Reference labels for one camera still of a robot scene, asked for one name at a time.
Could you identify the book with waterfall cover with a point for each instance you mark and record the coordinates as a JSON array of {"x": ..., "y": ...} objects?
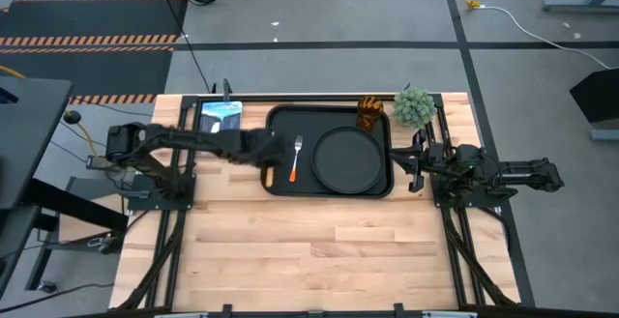
[{"x": 221, "y": 115}]

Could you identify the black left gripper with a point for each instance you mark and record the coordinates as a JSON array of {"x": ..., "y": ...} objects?
[{"x": 266, "y": 149}]

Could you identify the black rectangular tray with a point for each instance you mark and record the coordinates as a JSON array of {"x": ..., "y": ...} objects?
[{"x": 302, "y": 115}]

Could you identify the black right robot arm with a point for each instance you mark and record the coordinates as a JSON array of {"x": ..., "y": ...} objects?
[{"x": 488, "y": 170}]

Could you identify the amber ribbed glass cup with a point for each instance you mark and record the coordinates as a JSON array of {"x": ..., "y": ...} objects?
[{"x": 370, "y": 111}]

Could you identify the black round puck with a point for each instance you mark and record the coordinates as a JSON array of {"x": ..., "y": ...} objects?
[{"x": 71, "y": 117}]

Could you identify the black round plate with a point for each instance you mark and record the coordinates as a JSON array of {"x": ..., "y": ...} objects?
[{"x": 348, "y": 159}]

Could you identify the small green potted plant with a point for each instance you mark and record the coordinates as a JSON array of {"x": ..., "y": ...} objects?
[{"x": 414, "y": 107}]

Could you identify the dark grey desk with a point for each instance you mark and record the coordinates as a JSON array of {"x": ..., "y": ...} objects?
[{"x": 24, "y": 134}]

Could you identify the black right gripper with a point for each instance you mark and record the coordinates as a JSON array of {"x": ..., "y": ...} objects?
[{"x": 425, "y": 161}]

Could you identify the black box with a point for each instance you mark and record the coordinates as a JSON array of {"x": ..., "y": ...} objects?
[{"x": 597, "y": 95}]

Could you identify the black mat with hazard stripes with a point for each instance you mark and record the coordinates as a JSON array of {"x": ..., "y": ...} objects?
[{"x": 92, "y": 62}]

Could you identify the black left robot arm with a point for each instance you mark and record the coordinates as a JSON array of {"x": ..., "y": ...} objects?
[{"x": 193, "y": 141}]

